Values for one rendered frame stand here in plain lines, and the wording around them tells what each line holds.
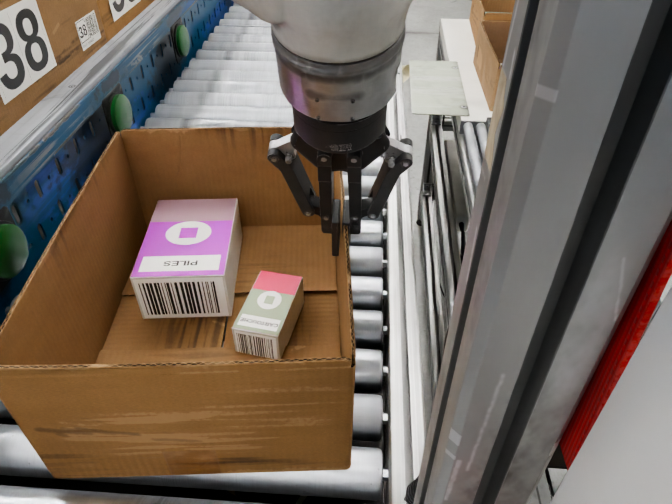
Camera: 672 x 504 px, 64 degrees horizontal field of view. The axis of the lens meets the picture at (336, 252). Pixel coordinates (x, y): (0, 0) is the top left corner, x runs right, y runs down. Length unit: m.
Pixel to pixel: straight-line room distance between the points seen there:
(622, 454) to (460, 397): 0.05
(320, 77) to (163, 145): 0.44
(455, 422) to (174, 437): 0.36
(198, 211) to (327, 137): 0.37
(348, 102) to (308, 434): 0.29
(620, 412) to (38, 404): 0.44
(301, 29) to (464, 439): 0.24
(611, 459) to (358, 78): 0.26
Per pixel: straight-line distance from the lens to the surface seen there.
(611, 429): 0.18
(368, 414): 0.60
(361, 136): 0.42
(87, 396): 0.49
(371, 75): 0.37
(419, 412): 0.61
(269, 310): 0.63
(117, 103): 1.06
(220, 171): 0.78
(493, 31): 1.44
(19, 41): 0.97
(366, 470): 0.57
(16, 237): 0.80
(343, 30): 0.33
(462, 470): 0.23
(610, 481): 0.19
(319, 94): 0.37
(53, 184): 0.96
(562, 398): 0.19
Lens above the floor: 1.25
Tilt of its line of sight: 40 degrees down
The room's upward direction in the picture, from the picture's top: straight up
